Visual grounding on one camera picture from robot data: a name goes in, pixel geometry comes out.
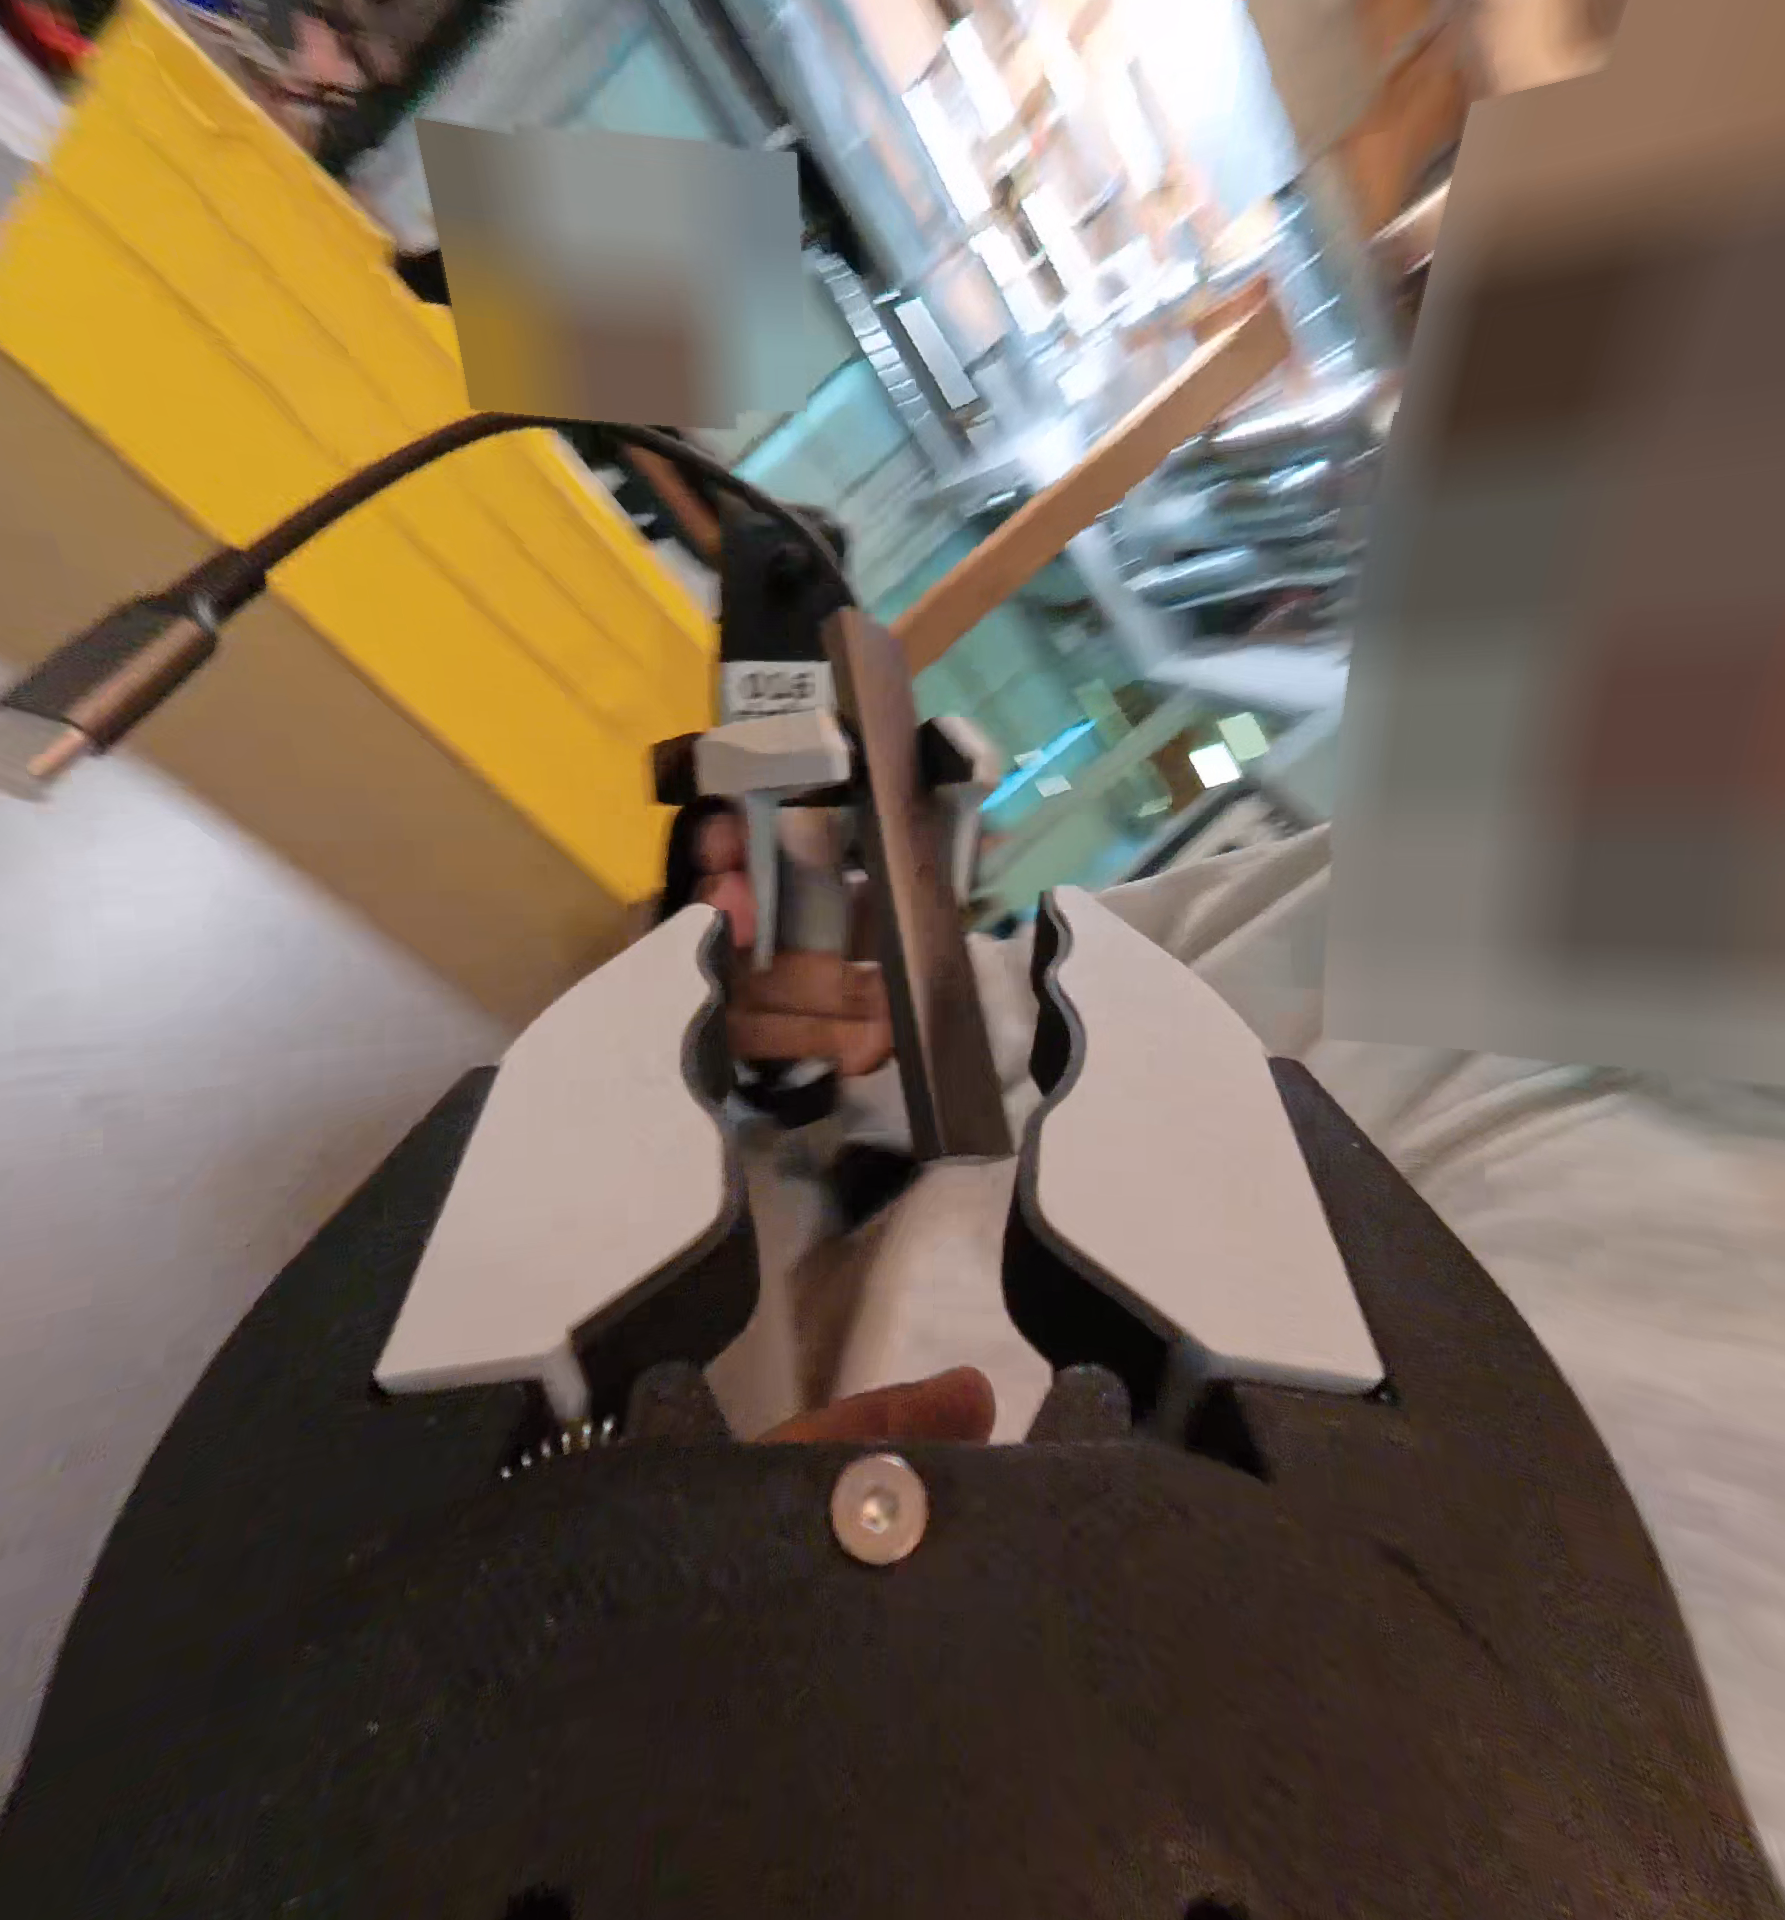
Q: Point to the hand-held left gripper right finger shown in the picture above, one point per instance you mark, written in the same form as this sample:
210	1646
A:
1193	1184

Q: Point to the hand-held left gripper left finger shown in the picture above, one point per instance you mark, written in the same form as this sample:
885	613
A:
563	1184

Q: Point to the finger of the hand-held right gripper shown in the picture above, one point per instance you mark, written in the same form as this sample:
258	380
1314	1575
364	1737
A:
773	750
956	772

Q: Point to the yellow storage bin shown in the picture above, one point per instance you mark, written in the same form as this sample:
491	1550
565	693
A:
232	300

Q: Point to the grey desk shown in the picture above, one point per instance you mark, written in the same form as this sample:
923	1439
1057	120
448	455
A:
157	1124

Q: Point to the person's right hand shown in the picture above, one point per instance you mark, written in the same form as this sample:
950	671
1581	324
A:
802	1012

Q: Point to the person's left hand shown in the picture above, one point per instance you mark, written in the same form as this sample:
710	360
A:
907	1411

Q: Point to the wooden beam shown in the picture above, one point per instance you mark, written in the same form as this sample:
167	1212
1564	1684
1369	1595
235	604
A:
1103	464

